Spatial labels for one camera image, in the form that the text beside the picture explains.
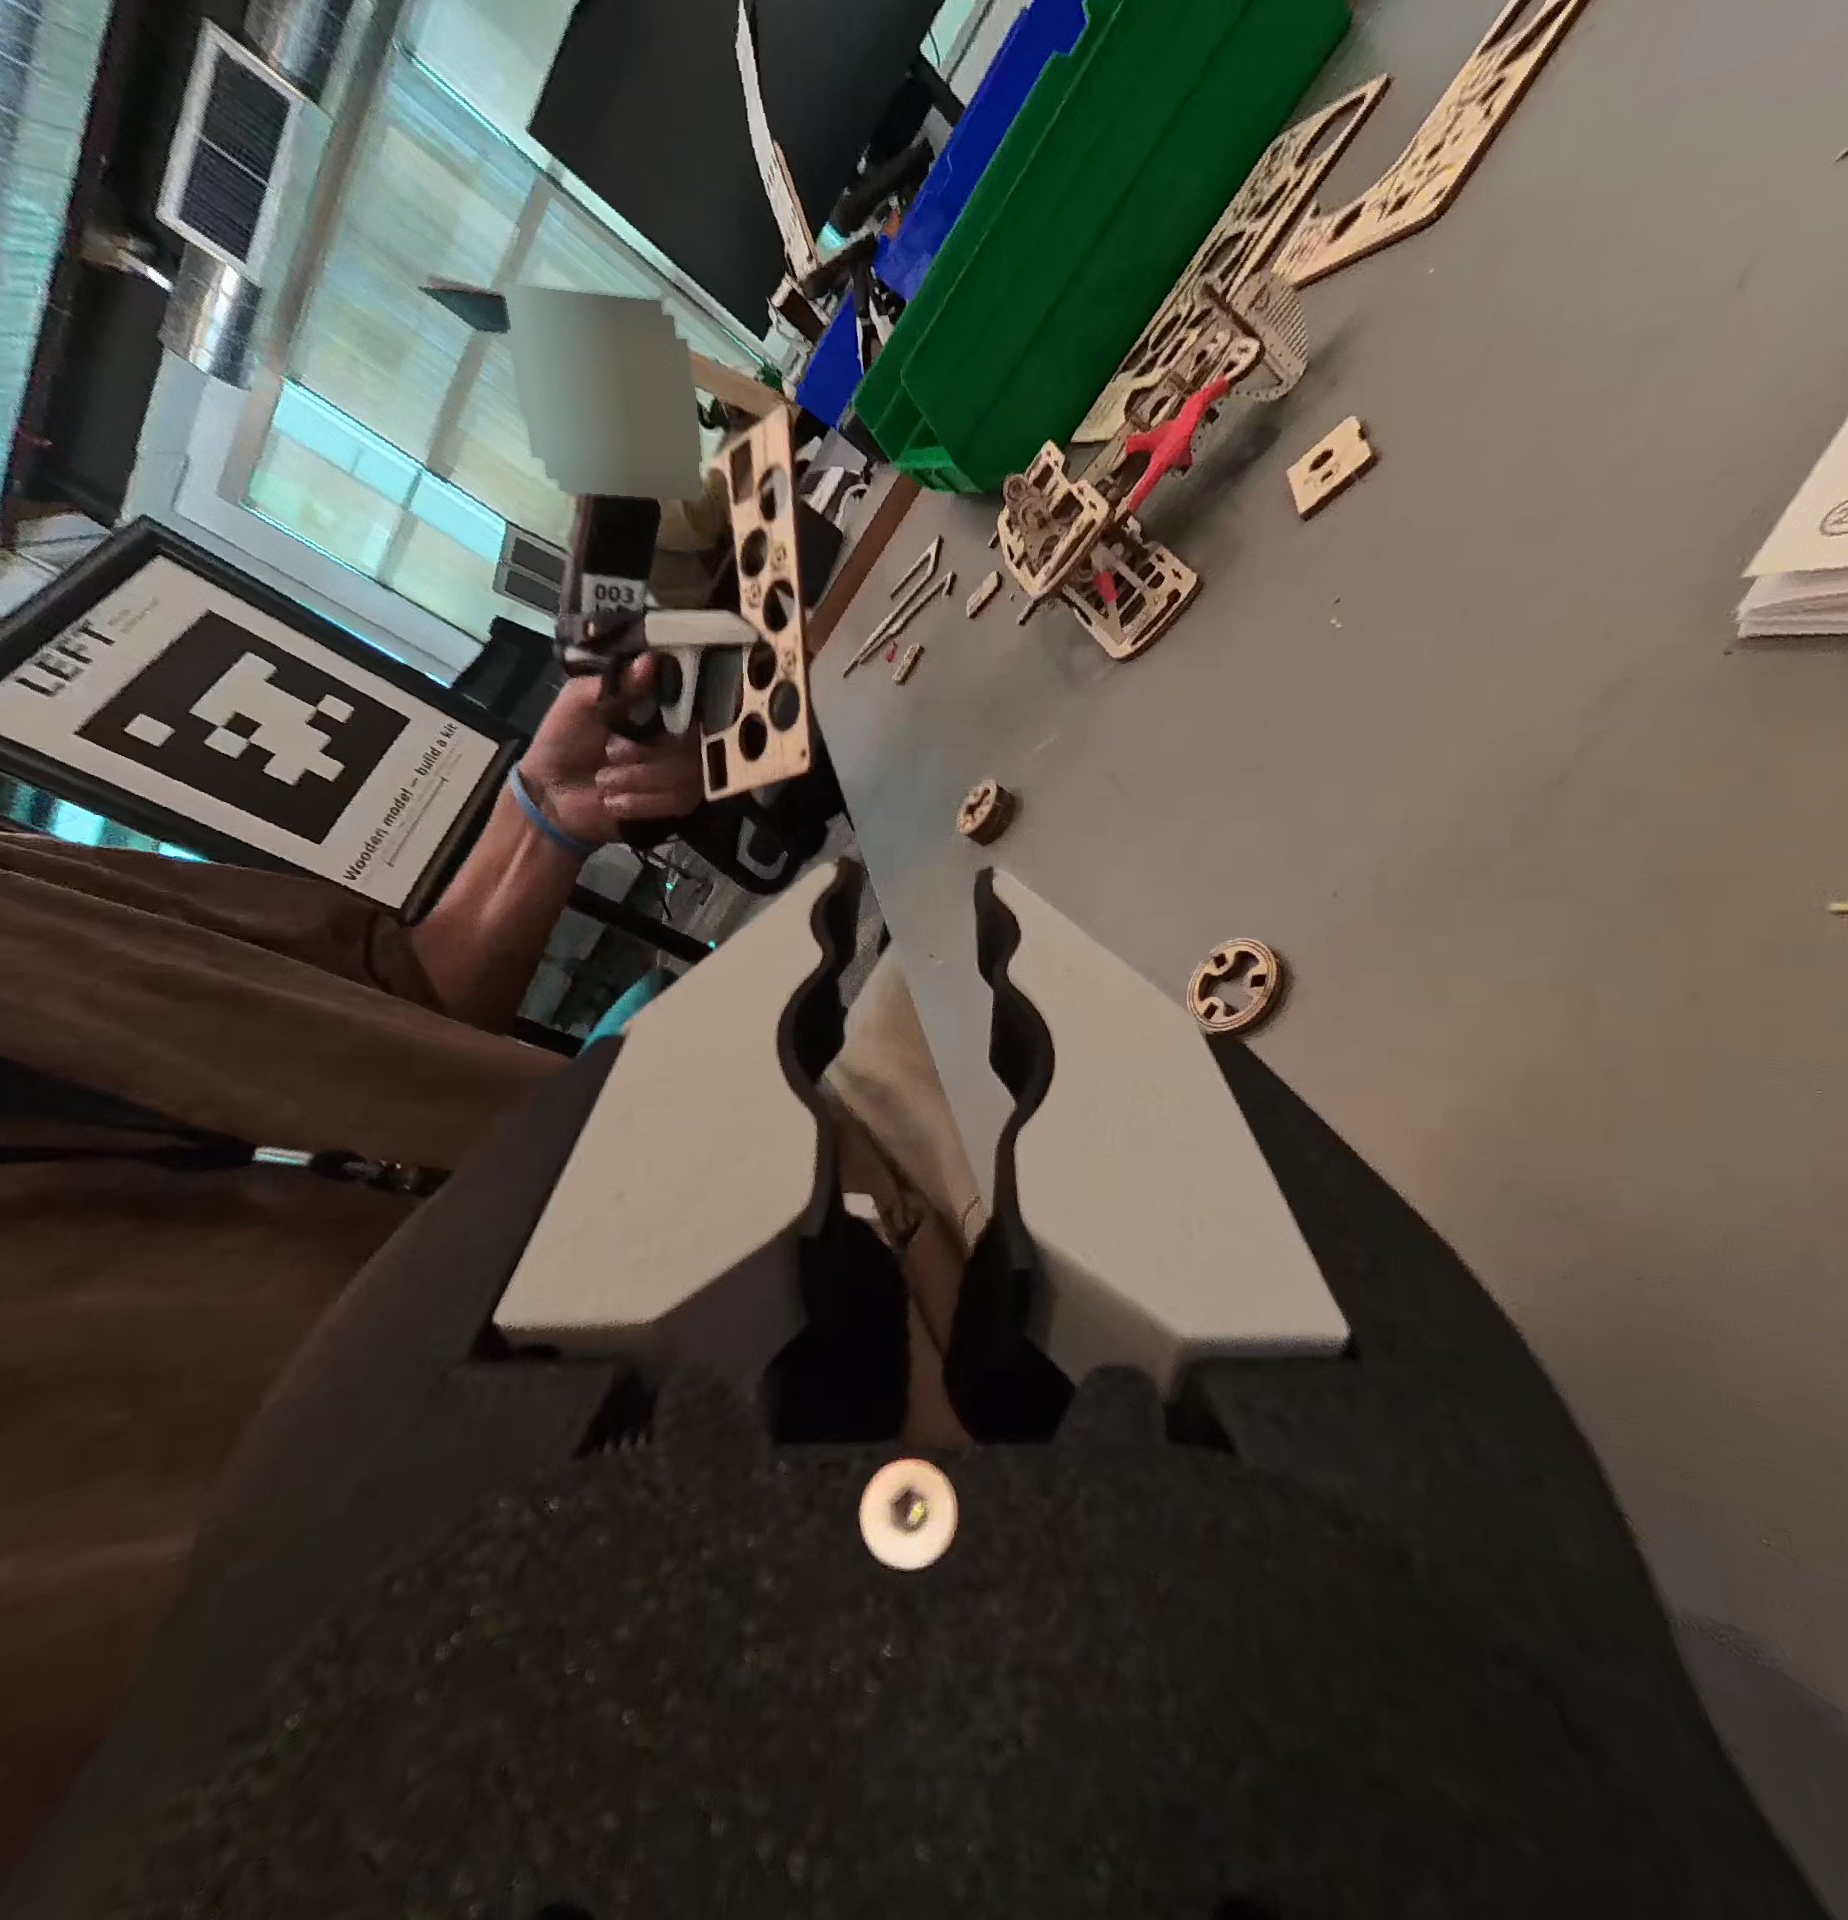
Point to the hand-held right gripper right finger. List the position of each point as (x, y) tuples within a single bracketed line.
[(1165, 1185)]

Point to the person's brown clothed torso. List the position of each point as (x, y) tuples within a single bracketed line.
[(85, 1424)]

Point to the red plastic tool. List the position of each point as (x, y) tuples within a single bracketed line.
[(1172, 434)]

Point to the person's left hand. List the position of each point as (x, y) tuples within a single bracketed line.
[(579, 772)]

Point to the white air vent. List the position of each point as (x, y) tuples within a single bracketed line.
[(243, 150)]

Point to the small square wooden piece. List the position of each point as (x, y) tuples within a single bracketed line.
[(1329, 469)]

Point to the thin wooden stick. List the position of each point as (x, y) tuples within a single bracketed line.
[(894, 609), (913, 619)]

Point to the large laser-cut wooden sheet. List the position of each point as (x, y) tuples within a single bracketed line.
[(1239, 254)]

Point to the black chair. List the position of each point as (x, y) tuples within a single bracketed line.
[(873, 210)]

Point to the partly built wooden model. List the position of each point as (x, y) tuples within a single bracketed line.
[(1149, 600)]

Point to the dark flat panel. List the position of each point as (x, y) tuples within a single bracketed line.
[(471, 303)]

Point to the blue wristband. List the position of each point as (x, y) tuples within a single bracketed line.
[(543, 823)]

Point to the silver ventilation duct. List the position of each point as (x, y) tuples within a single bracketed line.
[(9, 300)]

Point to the grey desk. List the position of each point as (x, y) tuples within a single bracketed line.
[(1539, 901)]

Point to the forked laser-cut wooden sheet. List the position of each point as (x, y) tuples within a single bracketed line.
[(1405, 210)]

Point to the dark bag with white mark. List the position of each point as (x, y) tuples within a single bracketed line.
[(715, 840)]

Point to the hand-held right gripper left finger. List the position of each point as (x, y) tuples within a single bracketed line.
[(668, 1185)]

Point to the curved pale wooden strip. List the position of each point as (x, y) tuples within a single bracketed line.
[(774, 165)]

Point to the person's left forearm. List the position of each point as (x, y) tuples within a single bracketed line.
[(189, 990)]

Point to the laser-cut wooden sheet with holes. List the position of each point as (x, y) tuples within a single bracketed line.
[(758, 442)]

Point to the grey slatted unit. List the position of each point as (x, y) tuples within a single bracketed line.
[(534, 570)]

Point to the green plastic bin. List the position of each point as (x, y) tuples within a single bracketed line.
[(1074, 224)]

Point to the framed black-white marker poster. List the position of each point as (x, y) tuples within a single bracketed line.
[(249, 721)]

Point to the small wooden gear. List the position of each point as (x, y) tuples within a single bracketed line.
[(986, 811)]

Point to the blue plastic bin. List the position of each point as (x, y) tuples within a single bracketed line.
[(985, 134)]

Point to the black monitor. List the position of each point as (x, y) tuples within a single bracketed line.
[(715, 134)]

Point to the ribbed wooden fan piece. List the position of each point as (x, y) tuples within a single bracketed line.
[(1281, 338)]

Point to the white booklet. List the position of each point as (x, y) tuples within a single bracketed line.
[(1825, 570)]

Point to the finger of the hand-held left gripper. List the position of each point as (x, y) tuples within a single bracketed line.
[(711, 699), (703, 630)]

